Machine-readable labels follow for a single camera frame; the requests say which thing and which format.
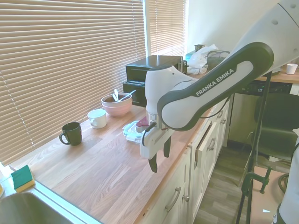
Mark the glass food container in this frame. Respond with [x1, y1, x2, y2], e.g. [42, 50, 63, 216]
[125, 133, 143, 143]

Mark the white plastic bag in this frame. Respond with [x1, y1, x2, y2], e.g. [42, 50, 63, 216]
[188, 44, 219, 75]

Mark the small white cup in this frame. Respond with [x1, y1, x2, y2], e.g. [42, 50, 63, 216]
[286, 63, 299, 75]

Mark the stainless steel sink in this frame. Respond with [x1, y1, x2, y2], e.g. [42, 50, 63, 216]
[0, 190, 103, 224]

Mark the dark green wire basket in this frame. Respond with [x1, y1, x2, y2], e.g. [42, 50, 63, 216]
[206, 50, 231, 70]

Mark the wide beige window blind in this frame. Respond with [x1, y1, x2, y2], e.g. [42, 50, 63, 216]
[0, 0, 148, 166]

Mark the green clamp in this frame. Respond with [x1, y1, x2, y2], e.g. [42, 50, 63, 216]
[242, 167, 273, 194]

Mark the black tripod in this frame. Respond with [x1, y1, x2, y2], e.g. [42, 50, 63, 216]
[235, 71, 273, 224]

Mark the black mug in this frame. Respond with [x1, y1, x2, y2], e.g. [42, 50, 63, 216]
[59, 122, 83, 147]

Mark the white mug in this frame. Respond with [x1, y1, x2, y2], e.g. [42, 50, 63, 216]
[87, 109, 107, 129]

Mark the white base cabinet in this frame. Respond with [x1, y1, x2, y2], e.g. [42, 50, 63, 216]
[134, 93, 234, 224]

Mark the pink bowl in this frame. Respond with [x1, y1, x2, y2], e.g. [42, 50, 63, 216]
[102, 102, 133, 117]

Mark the pale bowl with brown inside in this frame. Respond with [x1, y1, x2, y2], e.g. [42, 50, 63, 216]
[101, 92, 133, 108]

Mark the person in white shirt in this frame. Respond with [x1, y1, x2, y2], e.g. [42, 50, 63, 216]
[277, 135, 299, 224]

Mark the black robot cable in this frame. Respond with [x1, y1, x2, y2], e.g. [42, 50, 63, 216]
[142, 97, 232, 143]

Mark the green office chair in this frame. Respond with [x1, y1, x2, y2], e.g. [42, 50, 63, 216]
[253, 93, 299, 194]

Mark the narrow beige window blind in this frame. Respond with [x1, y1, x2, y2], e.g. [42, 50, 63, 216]
[146, 0, 185, 56]

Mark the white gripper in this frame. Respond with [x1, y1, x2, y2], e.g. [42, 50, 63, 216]
[140, 127, 173, 174]

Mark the black toaster oven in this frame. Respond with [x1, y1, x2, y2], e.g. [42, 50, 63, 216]
[122, 55, 184, 107]

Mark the pink cardboard board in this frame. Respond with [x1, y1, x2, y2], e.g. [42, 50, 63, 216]
[251, 164, 290, 194]

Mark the stainless dishwasher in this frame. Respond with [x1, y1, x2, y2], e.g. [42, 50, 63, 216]
[228, 81, 292, 143]

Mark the green and yellow sponge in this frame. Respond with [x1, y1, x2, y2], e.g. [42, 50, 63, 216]
[11, 165, 36, 194]

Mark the clear container with blue lid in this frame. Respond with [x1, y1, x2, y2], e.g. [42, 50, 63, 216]
[123, 120, 147, 138]

